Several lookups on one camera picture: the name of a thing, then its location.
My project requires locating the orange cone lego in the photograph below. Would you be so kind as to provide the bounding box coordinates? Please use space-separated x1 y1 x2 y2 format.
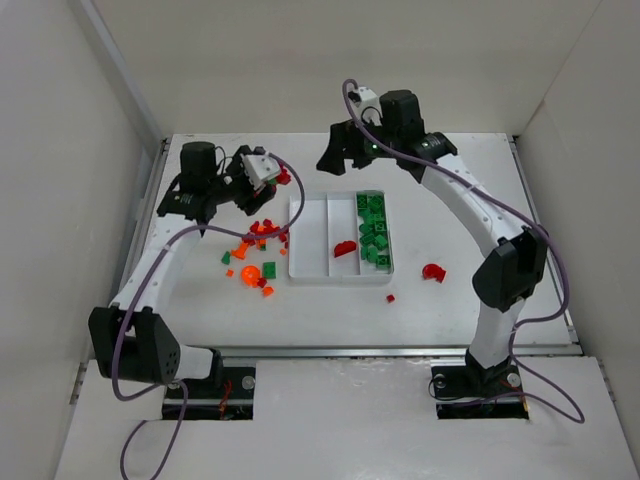
231 241 250 260

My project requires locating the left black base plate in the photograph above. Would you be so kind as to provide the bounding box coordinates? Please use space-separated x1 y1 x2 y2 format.
184 360 256 421

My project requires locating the red lego pile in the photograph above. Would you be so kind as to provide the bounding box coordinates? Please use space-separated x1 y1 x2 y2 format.
242 219 289 251

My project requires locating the orange dome lego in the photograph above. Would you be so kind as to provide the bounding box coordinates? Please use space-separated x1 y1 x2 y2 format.
240 265 262 288

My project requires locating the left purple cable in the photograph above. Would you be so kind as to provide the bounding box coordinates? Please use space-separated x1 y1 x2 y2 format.
110 154 306 480

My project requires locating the red arch lego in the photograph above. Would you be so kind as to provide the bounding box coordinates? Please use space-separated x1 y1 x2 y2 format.
333 240 358 258

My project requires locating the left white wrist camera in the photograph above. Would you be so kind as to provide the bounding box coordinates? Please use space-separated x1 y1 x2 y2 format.
241 154 281 191

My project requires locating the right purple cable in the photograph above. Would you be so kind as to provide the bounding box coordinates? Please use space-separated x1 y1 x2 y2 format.
341 78 585 425

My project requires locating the aluminium rail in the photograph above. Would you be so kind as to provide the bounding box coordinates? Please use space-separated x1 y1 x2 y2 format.
99 344 584 360

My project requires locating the purple cable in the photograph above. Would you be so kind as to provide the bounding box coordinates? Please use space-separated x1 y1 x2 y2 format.
341 78 585 425
110 154 306 480

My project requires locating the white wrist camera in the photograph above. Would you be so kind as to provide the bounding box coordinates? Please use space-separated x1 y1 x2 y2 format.
348 87 382 125
241 154 281 191

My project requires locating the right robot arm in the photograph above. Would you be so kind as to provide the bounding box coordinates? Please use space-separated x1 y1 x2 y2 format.
316 85 547 395

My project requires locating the green lego pile in tray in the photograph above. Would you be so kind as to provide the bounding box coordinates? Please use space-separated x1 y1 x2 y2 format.
356 190 393 275

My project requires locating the small red lego piece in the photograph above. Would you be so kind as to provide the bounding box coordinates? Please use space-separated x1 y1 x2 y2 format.
271 168 291 185

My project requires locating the white three-compartment tray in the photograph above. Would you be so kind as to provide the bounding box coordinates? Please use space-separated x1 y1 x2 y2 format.
288 190 394 286

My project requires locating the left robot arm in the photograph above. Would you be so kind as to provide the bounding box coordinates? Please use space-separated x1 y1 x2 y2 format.
88 141 281 385

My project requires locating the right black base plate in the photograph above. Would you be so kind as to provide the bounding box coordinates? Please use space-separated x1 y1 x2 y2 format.
429 365 529 420

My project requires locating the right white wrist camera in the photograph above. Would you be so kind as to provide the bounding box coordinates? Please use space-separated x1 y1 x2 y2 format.
348 87 382 125

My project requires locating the green square lego plate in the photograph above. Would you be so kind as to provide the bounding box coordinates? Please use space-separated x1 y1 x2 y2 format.
262 261 277 280

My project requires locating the red semicircle lego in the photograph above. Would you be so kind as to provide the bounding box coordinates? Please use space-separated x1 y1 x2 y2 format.
422 263 447 283

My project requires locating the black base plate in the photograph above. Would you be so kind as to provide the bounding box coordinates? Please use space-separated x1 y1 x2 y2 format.
184 360 256 421
429 365 529 420

